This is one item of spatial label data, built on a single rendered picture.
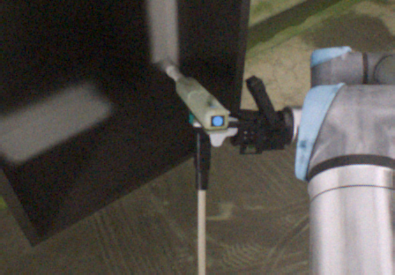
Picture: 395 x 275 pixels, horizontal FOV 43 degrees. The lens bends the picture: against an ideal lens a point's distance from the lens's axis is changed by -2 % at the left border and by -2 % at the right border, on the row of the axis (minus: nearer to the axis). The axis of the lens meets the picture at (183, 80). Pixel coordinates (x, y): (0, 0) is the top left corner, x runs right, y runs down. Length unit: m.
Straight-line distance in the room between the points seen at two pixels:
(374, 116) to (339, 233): 0.14
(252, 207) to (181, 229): 0.25
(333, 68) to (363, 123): 0.59
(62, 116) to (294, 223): 0.80
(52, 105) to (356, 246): 1.08
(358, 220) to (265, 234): 1.15
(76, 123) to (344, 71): 0.73
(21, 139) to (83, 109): 0.19
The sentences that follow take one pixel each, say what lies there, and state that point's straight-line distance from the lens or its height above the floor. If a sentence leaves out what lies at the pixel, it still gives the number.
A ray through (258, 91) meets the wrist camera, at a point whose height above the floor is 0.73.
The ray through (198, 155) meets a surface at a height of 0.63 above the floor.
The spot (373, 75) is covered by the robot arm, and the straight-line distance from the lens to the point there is 1.17.
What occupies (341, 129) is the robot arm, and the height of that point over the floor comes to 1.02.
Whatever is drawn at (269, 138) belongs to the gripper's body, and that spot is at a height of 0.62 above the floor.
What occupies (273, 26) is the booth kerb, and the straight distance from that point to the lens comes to 2.43.
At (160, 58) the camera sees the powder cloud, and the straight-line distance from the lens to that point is 1.49.
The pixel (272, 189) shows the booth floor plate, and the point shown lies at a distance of 1.78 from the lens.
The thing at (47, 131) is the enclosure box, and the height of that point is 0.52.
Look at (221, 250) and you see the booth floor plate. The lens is 1.65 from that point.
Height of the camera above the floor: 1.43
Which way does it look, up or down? 38 degrees down
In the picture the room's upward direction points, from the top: 10 degrees counter-clockwise
